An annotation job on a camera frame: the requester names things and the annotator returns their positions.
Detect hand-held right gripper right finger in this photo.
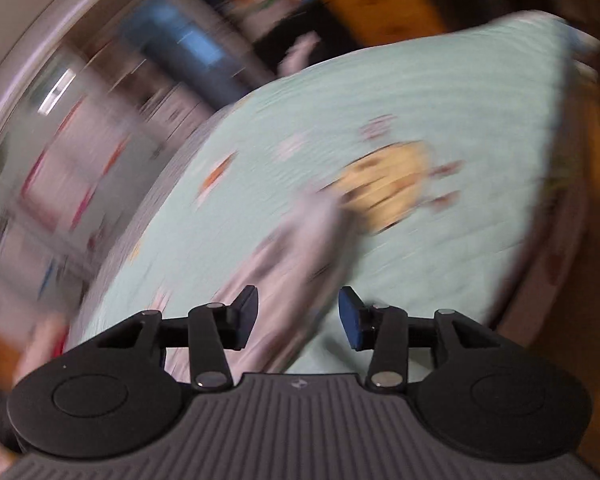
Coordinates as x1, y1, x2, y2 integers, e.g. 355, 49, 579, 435
338, 286, 503, 392

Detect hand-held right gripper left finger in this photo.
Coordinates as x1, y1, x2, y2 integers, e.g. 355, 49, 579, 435
95, 285, 260, 392

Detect white letter-print pants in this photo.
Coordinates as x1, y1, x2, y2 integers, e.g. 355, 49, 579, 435
155, 192, 356, 386

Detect green bee-print quilt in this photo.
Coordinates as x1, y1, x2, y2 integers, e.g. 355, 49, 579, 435
65, 12, 600, 376

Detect white wardrobe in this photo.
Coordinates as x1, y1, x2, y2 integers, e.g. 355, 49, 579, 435
0, 0, 231, 311

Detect white cloth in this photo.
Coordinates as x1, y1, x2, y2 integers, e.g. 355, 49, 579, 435
280, 35, 326, 76

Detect white door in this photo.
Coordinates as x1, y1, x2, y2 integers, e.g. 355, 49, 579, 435
122, 0, 261, 106

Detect dark furniture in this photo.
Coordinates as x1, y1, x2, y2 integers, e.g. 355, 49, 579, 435
252, 0, 361, 76

